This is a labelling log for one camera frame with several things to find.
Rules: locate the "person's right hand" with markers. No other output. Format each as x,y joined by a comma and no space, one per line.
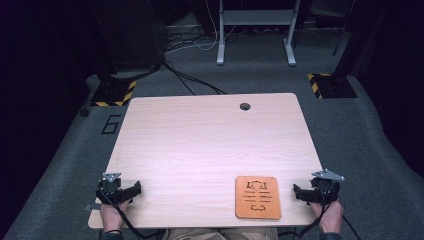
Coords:
330,218

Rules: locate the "brown wooden board with cutouts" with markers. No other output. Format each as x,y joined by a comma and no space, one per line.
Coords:
257,197

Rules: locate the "person's left hand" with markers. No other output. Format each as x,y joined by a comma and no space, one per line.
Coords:
112,216

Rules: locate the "white metal stand frame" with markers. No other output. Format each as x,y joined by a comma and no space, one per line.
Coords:
256,16

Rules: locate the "black metal stand post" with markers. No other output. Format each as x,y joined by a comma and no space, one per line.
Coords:
353,36

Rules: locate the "dark cabinet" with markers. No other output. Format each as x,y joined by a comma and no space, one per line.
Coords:
130,33

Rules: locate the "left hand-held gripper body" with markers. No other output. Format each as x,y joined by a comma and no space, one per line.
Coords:
109,188

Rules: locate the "black hazard-striped stand base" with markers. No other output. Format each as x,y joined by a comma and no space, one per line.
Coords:
331,85
113,91

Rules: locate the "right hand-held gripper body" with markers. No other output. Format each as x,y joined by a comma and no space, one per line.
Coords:
328,190

